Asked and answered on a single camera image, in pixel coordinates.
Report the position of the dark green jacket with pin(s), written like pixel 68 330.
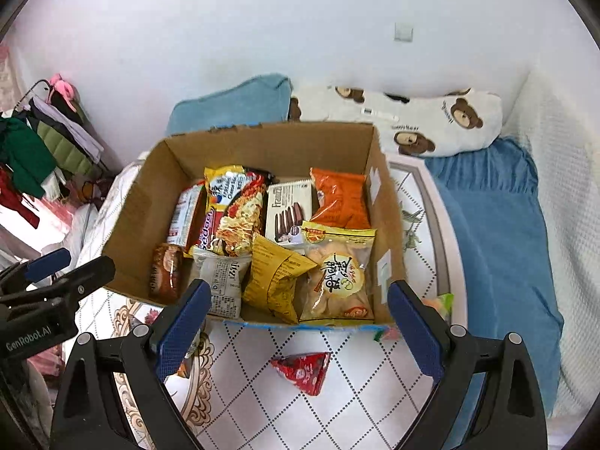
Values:
pixel 23 154

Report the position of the blue bedsheet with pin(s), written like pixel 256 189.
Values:
pixel 492 243

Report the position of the white wall switch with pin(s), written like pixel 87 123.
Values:
pixel 403 32

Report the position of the red triangular snack packet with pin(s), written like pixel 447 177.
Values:
pixel 304 370

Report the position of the white red strip packet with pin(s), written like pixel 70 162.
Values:
pixel 185 218

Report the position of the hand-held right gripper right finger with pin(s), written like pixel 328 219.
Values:
pixel 415 333

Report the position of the pastel candy bag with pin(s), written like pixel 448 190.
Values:
pixel 443 302

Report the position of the red garment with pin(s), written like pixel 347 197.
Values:
pixel 14 197

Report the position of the pink curtain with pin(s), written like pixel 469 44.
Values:
pixel 7 75

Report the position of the cardboard box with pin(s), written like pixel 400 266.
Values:
pixel 281 147

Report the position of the white chocolate wafer packet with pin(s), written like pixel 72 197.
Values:
pixel 288 215

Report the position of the pink plush item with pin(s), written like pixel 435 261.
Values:
pixel 63 89

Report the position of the olive puffer vest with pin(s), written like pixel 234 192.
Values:
pixel 65 147

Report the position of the white crumpled cloth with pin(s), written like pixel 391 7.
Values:
pixel 82 229

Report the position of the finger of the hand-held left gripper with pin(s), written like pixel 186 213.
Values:
pixel 47 263
pixel 89 274

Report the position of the yellow red noodle packet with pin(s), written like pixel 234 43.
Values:
pixel 234 211

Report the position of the clear white snack packet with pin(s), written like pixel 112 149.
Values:
pixel 222 286

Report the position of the person's left forearm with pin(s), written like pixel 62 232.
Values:
pixel 40 398

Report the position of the yellow snack packet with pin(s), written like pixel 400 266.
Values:
pixel 272 281

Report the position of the blue towel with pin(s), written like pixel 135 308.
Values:
pixel 225 103

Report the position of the clear yellow rice cracker packet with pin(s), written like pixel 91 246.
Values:
pixel 335 281

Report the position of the brown round snack packet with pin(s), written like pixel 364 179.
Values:
pixel 166 272

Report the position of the orange snack packet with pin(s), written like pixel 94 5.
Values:
pixel 340 197

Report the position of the white textured blanket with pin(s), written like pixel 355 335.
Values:
pixel 567 197

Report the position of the bear print pillow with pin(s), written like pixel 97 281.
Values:
pixel 431 122

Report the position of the red brown snack packet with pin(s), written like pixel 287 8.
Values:
pixel 183 369

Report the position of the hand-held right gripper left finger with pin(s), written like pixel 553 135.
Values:
pixel 180 333

